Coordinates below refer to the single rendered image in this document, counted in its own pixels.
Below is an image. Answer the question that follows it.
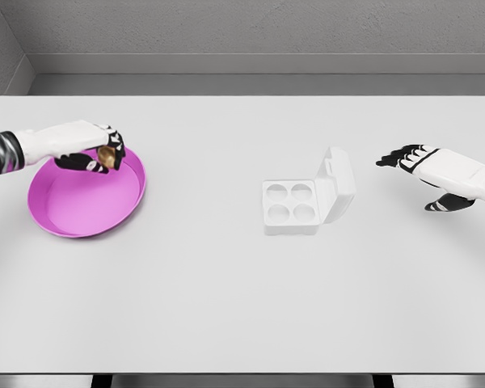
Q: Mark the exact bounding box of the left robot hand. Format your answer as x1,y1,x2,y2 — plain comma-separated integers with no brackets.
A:
40,120,126,175

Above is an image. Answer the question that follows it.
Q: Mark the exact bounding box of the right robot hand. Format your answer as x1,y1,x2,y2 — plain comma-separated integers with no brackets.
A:
375,144,485,213

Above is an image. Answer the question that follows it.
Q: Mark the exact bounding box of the brown egg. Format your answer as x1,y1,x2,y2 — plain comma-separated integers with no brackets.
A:
97,145,117,169

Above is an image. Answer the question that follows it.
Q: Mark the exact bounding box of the white egg box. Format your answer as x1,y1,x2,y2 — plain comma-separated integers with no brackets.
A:
261,145,356,238

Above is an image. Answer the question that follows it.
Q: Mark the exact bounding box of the pink round plate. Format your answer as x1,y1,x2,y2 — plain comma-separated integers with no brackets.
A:
27,145,148,240

